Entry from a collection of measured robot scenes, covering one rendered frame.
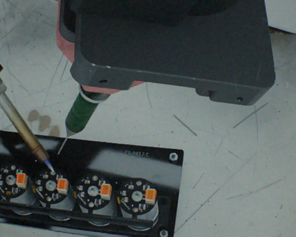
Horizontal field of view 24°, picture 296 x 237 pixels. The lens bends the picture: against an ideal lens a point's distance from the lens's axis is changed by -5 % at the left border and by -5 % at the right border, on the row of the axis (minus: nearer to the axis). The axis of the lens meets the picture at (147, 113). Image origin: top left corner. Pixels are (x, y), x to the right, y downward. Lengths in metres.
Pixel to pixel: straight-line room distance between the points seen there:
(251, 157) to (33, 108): 0.17
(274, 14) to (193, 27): 0.36
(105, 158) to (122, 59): 0.30
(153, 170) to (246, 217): 0.08
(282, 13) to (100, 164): 0.20
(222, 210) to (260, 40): 0.29
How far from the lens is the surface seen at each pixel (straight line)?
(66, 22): 0.23
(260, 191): 0.51
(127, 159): 0.51
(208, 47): 0.22
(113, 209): 0.47
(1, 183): 0.46
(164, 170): 0.50
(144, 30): 0.21
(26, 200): 0.47
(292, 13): 0.58
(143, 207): 0.44
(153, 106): 0.53
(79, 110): 0.34
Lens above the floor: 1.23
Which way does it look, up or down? 66 degrees down
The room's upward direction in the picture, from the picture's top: 6 degrees counter-clockwise
